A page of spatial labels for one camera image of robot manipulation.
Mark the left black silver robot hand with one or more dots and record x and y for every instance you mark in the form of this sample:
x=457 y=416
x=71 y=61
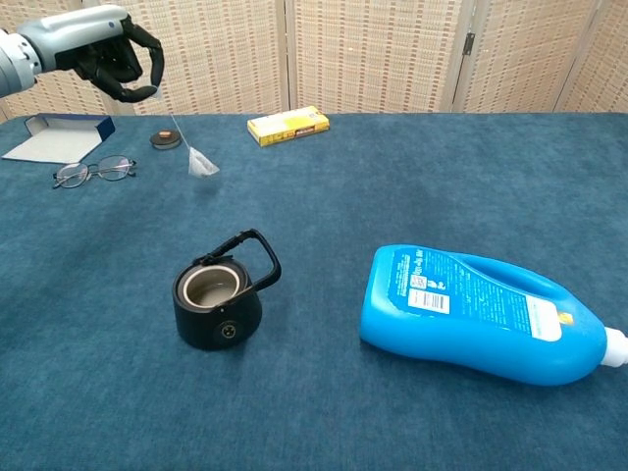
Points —
x=78 y=36

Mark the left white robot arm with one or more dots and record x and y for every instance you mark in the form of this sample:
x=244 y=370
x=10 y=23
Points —
x=12 y=68

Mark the black round lid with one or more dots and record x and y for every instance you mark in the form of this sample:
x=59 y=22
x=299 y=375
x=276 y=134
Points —
x=166 y=142

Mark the open blue white box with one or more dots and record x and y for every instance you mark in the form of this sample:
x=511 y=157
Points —
x=54 y=144

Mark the black thin-rimmed eyeglasses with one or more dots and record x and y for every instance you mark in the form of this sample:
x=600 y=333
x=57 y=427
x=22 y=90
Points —
x=73 y=175

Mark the yellow cardboard box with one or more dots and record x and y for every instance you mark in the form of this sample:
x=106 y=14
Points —
x=284 y=127

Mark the beige woven folding screen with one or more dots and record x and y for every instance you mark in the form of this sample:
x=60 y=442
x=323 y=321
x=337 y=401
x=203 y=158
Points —
x=368 y=59

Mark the blue felt table cover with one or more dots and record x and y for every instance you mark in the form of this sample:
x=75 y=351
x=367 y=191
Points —
x=343 y=206

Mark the blue detergent bottle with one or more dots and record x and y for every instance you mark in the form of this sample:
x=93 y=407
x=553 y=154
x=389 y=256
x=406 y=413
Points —
x=466 y=333

